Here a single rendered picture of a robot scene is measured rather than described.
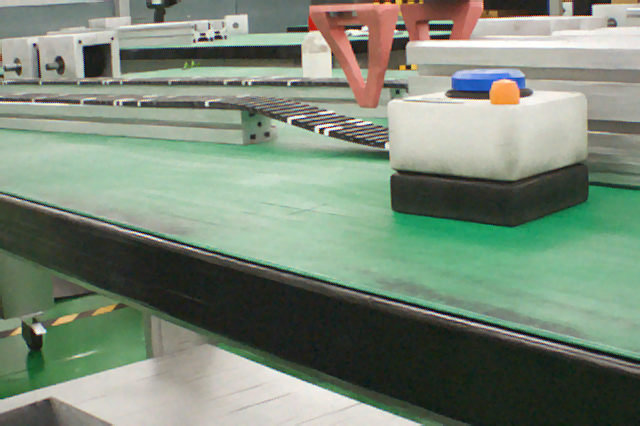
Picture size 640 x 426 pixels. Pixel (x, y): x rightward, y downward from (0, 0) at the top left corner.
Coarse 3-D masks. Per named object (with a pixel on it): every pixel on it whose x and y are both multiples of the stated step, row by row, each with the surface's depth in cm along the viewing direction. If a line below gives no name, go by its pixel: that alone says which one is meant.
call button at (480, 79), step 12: (456, 72) 54; (468, 72) 53; (480, 72) 53; (492, 72) 52; (504, 72) 52; (516, 72) 53; (456, 84) 53; (468, 84) 52; (480, 84) 52; (516, 84) 52
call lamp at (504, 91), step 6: (492, 84) 50; (498, 84) 49; (504, 84) 49; (510, 84) 49; (492, 90) 50; (498, 90) 49; (504, 90) 49; (510, 90) 49; (516, 90) 49; (492, 96) 50; (498, 96) 49; (504, 96) 49; (510, 96) 49; (516, 96) 49; (492, 102) 50; (498, 102) 49; (504, 102) 49; (510, 102) 49; (516, 102) 49
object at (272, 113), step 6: (270, 108) 82; (276, 108) 83; (282, 108) 83; (288, 108) 83; (294, 108) 83; (300, 108) 83; (306, 108) 84; (312, 108) 84; (264, 114) 82; (270, 114) 81; (276, 114) 81; (282, 114) 82
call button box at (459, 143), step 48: (432, 96) 55; (480, 96) 52; (528, 96) 53; (576, 96) 53; (432, 144) 52; (480, 144) 50; (528, 144) 50; (576, 144) 54; (432, 192) 53; (480, 192) 51; (528, 192) 50; (576, 192) 54
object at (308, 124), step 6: (300, 120) 80; (306, 120) 80; (312, 120) 80; (318, 120) 80; (324, 120) 81; (330, 120) 80; (336, 120) 81; (342, 120) 81; (348, 120) 81; (300, 126) 79; (306, 126) 79; (312, 126) 79
